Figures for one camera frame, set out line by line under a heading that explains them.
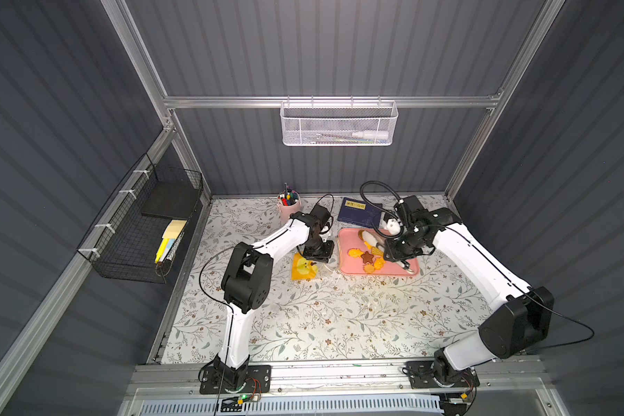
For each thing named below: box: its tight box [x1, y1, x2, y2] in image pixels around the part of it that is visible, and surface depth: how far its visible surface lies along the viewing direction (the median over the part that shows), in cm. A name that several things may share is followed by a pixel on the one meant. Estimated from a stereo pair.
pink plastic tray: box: [338, 227, 418, 277], surface depth 99 cm
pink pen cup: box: [276, 182, 302, 222], surface depth 105 cm
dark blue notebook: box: [337, 196, 384, 228], surface depth 114 cm
